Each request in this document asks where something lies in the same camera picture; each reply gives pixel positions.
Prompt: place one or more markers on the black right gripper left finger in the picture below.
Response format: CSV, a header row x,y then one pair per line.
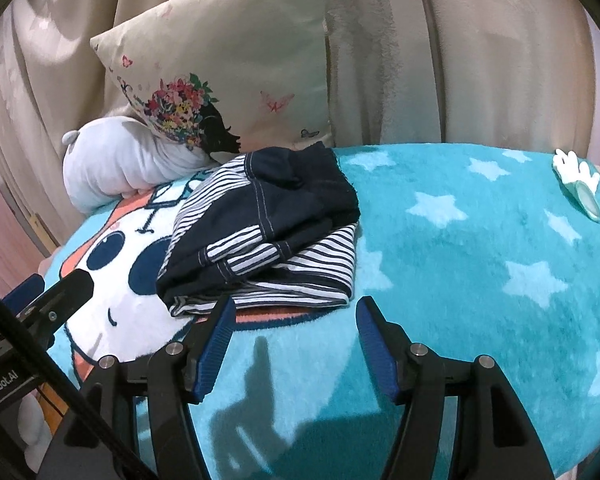
x,y
179,374

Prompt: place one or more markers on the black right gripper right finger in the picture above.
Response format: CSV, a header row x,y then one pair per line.
x,y
494,436

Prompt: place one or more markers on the navy striped frog pants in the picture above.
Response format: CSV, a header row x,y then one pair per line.
x,y
272,229

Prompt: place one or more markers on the white gloved hand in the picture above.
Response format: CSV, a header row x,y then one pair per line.
x,y
34,431

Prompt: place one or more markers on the turquoise cartoon fleece blanket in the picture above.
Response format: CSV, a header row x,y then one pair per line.
x,y
470,249

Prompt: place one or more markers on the white plush pillow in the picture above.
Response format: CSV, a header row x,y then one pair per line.
x,y
118,156

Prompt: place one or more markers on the cream floral cushion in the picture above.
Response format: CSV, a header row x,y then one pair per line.
x,y
226,76

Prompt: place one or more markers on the beige curtain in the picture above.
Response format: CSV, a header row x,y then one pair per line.
x,y
506,73

